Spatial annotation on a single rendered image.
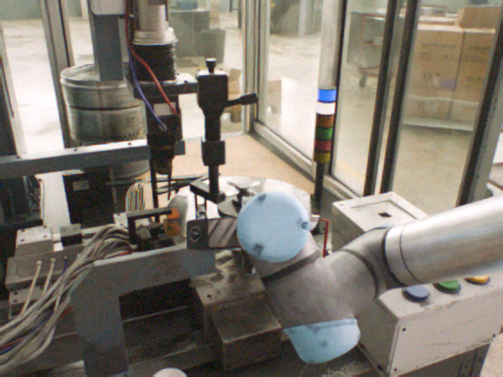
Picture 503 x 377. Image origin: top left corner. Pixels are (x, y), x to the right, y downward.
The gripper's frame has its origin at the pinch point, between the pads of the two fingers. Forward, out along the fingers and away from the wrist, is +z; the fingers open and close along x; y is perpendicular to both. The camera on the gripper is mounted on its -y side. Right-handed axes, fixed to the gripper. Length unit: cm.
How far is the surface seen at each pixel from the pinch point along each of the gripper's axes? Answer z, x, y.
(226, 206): 15.7, 6.7, -3.3
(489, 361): 107, -48, 102
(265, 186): 26.4, 12.6, 5.9
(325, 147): 30.8, 22.9, 21.5
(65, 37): 79, 76, -62
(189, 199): 20.9, 8.9, -11.7
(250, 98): -4.1, 24.0, 1.1
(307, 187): 70, 18, 23
